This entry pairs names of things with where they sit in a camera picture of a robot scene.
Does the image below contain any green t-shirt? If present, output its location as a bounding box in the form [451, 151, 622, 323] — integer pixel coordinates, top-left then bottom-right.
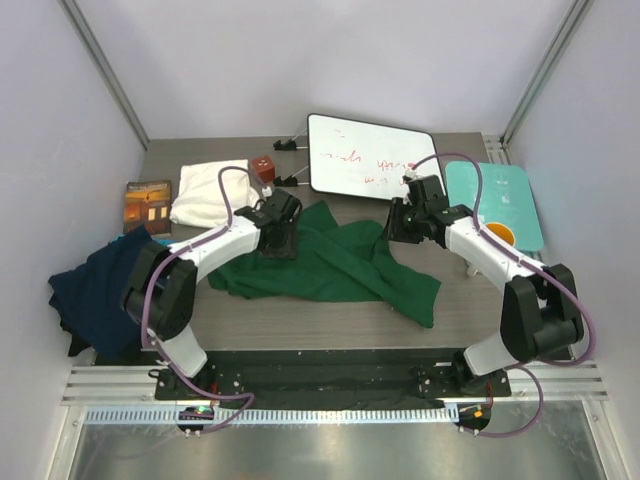
[208, 201, 441, 328]

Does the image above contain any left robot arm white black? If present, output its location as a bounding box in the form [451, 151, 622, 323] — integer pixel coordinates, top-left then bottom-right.
[121, 188, 302, 399]

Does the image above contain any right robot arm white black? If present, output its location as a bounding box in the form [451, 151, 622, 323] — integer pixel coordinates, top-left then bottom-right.
[385, 175, 584, 395]

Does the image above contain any whiteboard black stand foot near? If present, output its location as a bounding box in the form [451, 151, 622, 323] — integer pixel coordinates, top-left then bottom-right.
[273, 167, 309, 187]

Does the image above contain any whiteboard black stand foot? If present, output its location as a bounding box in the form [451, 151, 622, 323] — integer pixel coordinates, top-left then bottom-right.
[272, 130, 308, 151]
[273, 167, 309, 187]

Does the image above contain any red brown cube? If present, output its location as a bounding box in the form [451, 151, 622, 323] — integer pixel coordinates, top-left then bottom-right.
[251, 155, 276, 184]

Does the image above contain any whiteboard black stand foot far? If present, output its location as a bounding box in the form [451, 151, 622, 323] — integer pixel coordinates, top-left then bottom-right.
[272, 130, 308, 151]

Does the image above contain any white mug orange inside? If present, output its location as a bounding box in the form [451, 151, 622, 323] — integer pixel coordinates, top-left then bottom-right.
[464, 221, 516, 277]

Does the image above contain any white folded t-shirt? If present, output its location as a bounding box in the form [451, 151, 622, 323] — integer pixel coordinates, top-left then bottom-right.
[170, 159, 259, 229]

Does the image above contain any teal plastic cutting board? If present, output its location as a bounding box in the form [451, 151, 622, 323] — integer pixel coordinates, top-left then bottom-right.
[445, 161, 544, 253]

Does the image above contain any brown paperback book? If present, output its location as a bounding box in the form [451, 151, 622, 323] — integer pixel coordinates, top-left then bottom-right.
[123, 180, 172, 236]

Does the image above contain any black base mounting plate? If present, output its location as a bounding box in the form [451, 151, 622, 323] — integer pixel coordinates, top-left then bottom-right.
[153, 348, 511, 401]

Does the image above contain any navy blue t-shirt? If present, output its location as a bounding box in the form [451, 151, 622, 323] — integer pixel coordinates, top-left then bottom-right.
[48, 226, 151, 359]

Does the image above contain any white whiteboard with black frame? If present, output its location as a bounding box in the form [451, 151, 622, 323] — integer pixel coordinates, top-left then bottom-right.
[307, 113, 442, 200]

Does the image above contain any perforated metal rail strip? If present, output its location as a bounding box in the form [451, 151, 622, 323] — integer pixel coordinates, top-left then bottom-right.
[84, 404, 459, 426]

